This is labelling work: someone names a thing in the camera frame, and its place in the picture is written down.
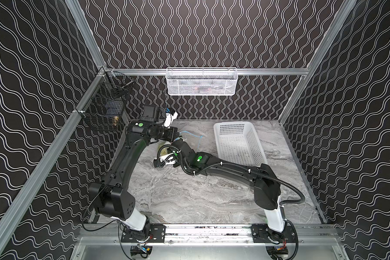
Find clear zip bag blue zipper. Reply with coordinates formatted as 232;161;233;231
158;131;203;165

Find white plastic perforated basket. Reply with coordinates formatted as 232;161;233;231
213;121;268;167

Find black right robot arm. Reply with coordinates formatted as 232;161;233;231
153;139;286;233

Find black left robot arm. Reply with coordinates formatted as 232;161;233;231
88;105;179;232

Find aluminium back horizontal bar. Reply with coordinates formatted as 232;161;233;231
106;68;310;76

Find aluminium left side bar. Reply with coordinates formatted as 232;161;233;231
0;69;117;260

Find white mesh wall basket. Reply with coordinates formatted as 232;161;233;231
165;67;238;96

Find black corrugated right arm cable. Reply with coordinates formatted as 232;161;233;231
194;160;306;260

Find aluminium frame corner post left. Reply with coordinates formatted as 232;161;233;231
65;0;107;69

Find aluminium frame corner post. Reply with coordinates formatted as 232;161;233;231
65;0;107;69
278;0;356;126

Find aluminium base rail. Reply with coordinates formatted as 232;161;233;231
74;223;342;248

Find aluminium frame corner post right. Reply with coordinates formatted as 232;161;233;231
278;0;356;126

